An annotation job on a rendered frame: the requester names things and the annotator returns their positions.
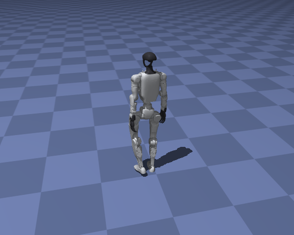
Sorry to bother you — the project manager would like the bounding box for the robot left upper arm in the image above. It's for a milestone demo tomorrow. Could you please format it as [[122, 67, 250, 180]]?
[[131, 74, 142, 101]]

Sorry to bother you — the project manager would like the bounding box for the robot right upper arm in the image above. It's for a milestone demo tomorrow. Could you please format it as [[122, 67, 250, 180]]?
[[159, 72, 167, 97]]

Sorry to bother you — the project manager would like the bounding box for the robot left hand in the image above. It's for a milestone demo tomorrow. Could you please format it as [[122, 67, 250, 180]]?
[[130, 115, 137, 132]]

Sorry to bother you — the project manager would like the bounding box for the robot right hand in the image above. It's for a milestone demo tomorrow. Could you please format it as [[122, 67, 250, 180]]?
[[159, 108, 167, 123]]

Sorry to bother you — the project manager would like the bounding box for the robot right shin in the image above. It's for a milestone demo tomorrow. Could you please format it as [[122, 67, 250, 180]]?
[[149, 138, 157, 166]]

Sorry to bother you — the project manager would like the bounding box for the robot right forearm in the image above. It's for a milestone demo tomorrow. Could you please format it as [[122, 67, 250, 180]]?
[[161, 95, 168, 111]]

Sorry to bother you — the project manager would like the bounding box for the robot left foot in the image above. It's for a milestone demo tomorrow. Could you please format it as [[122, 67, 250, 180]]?
[[134, 165, 146, 174]]

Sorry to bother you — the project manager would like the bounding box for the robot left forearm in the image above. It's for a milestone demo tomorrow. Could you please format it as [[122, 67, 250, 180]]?
[[129, 95, 137, 118]]

